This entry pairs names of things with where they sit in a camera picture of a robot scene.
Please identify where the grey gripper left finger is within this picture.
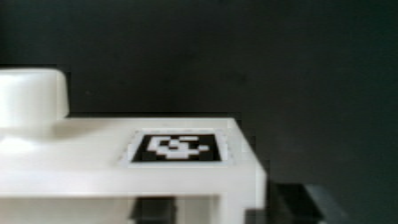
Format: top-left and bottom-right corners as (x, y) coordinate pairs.
(129, 197), (175, 224)

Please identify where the white drawer box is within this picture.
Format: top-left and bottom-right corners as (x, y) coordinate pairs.
(0, 69), (266, 224)

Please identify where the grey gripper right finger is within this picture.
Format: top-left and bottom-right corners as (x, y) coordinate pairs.
(243, 182), (349, 224)

